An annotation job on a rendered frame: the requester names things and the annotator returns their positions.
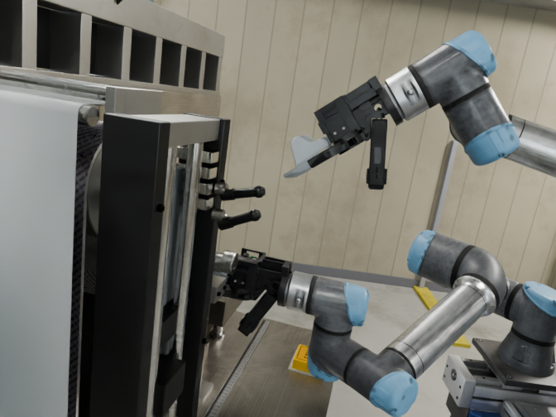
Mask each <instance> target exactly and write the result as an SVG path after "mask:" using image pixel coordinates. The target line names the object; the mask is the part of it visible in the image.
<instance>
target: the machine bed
mask: <svg viewBox="0 0 556 417"><path fill-rule="evenodd" d="M244 315H245V313H242V312H238V311H235V312H234V313H233V315H232V316H231V318H230V319H229V320H228V321H227V322H226V323H225V324H224V326H223V331H224V332H225V334H224V337H223V338H220V339H216V338H212V337H211V336H210V333H209V335H208V336H207V337H206V338H207V341H208V342H209V346H208V357H207V359H206V360H205V361H204V364H203V371H202V379H201V380H202V381H207V382H210V383H213V389H212V390H211V392H210V393H209V395H208V397H207V398H206V400H205V402H204V403H203V404H201V403H198V411H197V417H204V415H205V414H206V412H207V410H208V409H209V406H210V405H211V404H212V403H213V400H214V399H215V397H216V395H217V394H218V393H219V391H220V389H221V388H222V386H223V384H224V382H225V381H226V380H227V378H228V376H229V375H230V373H231V371H232V370H233V368H234V367H235V365H236V364H237V361H238V360H239V358H240V356H241V355H242V354H243V352H244V350H245V349H246V347H247V345H248V343H249V342H250V341H251V339H252V337H253V335H254V334H255V332H256V331H257V329H258V328H259V326H260V324H261V322H262V321H263V319H264V320H267V321H271V323H270V325H269V327H268V329H267V330H266V332H265V334H264V335H263V337H262V339H261V341H260V342H259V344H258V346H257V347H256V350H255V352H254V353H253V354H252V357H251V358H250V360H249V362H248V364H247V365H246V367H245V369H244V370H243V372H242V374H241V375H240V377H239V379H238V381H237V383H236V385H235V386H234V387H233V389H232V392H231V393H230V395H229V397H228V398H227V400H226V402H225V404H224V405H223V408H222V409H221V410H220V412H219V414H218V416H217V417H327V413H328V406H329V401H330V398H331V394H332V389H333V383H334V381H332V382H327V381H323V380H322V379H317V378H315V377H314V376H309V375H305V374H303V373H299V372H296V371H291V370H288V368H289V366H290V363H291V360H292V358H293V356H294V354H295V350H297V348H298V346H299V345H300V344H301V345H305V346H309V344H310V339H311V334H312V330H311V329H307V328H301V327H298V326H294V325H291V324H285V323H282V322H278V321H275V320H271V319H265V318H262V319H261V321H260V323H259V324H258V326H257V328H256V329H255V330H254V331H253V332H252V333H250V334H249V335H248V336H247V337H246V336H245V335H244V334H243V333H241V332H240V331H238V330H237V329H238V328H239V325H240V324H239V323H240V321H241V320H242V317H243V316H244ZM90 391H91V377H88V376H83V375H80V380H79V417H89V409H90Z"/></svg>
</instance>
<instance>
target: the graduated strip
mask: <svg viewBox="0 0 556 417"><path fill-rule="evenodd" d="M270 323H271V321H267V320H264V319H263V321H262V322H261V324H260V326H259V328H258V329H257V331H256V332H255V334H254V335H253V337H252V339H251V341H250V342H249V343H248V345H247V347H246V349H245V350H244V352H243V354H242V355H241V356H240V358H239V360H238V361H237V364H236V365H235V367H234V368H233V370H232V371H231V373H230V375H229V376H228V378H227V380H226V381H225V382H224V384H223V386H222V388H221V389H220V391H219V393H218V394H217V395H216V397H215V399H214V400H213V403H212V404H211V405H210V406H209V408H208V410H207V412H206V414H205V415H204V417H217V416H218V414H219V412H220V410H221V409H222V408H223V405H224V404H225V402H226V400H227V398H228V397H229V395H230V393H231V392H232V389H233V387H234V386H235V385H236V383H237V381H238V379H239V377H240V375H241V374H242V372H243V370H244V369H245V367H246V365H247V364H248V362H249V360H250V358H251V357H252V354H253V353H254V352H255V350H256V347H257V346H258V344H259V342H260V341H261V339H262V337H263V335H264V334H265V332H266V330H267V329H268V327H269V325H270Z"/></svg>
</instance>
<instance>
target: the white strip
mask: <svg viewBox="0 0 556 417"><path fill-rule="evenodd" d="M87 105H93V104H89V103H80V102H75V101H69V100H64V99H59V98H50V97H45V96H40V95H35V94H29V93H20V92H14V91H9V90H4V89H0V417H68V403H69V378H70V328H71V303H72V278H73V253H74V204H75V178H76V153H77V128H78V124H81V125H86V126H91V127H94V126H95V125H96V124H97V123H98V119H99V113H98V110H97V108H96V107H92V106H87Z"/></svg>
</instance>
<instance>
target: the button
mask: <svg viewBox="0 0 556 417"><path fill-rule="evenodd" d="M307 357H308V346H305V345H301V344H300V345H299V346H298V348H297V351H296V353H295V356H294V359H293V363H292V368H294V369H298V370H301V371H306V372H309V370H308V367H307V360H308V359H307Z"/></svg>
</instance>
